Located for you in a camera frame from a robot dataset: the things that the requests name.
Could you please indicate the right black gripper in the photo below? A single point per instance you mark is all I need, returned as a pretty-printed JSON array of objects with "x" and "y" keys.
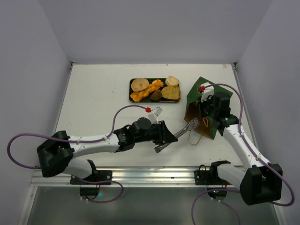
[{"x": 205, "y": 110}]

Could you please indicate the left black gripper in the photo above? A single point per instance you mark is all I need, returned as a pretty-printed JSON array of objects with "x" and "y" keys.
[{"x": 162, "y": 131}]

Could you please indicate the green paper bag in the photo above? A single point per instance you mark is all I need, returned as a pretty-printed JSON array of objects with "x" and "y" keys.
[{"x": 208, "y": 126}]

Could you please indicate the metal tongs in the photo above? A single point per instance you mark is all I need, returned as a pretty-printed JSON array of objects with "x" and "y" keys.
[{"x": 188, "y": 127}]

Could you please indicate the brown chocolate bread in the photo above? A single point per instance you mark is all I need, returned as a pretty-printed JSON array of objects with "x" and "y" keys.
[{"x": 156, "y": 95}]

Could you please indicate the sliced toast bread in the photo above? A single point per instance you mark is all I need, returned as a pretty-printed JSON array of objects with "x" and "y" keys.
[{"x": 171, "y": 93}]

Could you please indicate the round bun bread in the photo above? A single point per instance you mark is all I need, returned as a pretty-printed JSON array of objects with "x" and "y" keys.
[{"x": 172, "y": 81}]

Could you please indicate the orange waffle bread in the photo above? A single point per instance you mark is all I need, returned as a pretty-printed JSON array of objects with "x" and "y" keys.
[{"x": 138, "y": 96}]

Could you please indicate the beige bagel bread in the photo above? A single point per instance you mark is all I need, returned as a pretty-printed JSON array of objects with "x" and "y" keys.
[{"x": 139, "y": 84}]

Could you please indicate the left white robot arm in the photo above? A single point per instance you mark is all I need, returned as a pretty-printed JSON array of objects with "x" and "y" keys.
[{"x": 62, "y": 153}]

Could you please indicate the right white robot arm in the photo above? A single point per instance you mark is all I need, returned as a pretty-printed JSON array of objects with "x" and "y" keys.
[{"x": 259, "y": 181}]

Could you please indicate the dark green tray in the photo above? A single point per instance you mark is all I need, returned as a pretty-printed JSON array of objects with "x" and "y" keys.
[{"x": 148, "y": 98}]

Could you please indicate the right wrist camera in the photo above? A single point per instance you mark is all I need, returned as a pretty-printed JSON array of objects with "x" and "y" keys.
[{"x": 207, "y": 90}]

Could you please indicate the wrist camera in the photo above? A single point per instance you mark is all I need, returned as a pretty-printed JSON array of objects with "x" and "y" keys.
[
  {"x": 207, "y": 90},
  {"x": 153, "y": 114}
]

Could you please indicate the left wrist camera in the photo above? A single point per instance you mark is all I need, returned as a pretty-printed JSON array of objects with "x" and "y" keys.
[{"x": 153, "y": 114}]

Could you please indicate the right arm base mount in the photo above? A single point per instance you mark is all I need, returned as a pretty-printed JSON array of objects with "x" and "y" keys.
[{"x": 203, "y": 176}]

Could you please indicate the aluminium frame rail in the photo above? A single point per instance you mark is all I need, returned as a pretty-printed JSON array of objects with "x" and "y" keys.
[{"x": 161, "y": 177}]

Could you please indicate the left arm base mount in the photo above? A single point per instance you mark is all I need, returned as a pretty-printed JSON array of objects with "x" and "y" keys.
[{"x": 90, "y": 189}]

